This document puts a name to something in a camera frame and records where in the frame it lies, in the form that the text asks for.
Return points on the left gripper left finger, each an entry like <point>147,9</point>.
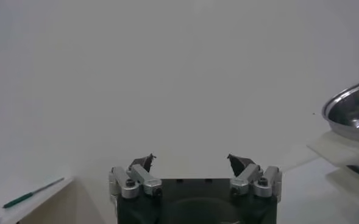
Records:
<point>142,179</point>

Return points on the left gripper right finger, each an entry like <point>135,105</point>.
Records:
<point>246,178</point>

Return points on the perforated stainless steamer basket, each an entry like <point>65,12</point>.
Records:
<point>350,115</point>

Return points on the white side table with tool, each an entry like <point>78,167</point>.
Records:
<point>60,207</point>

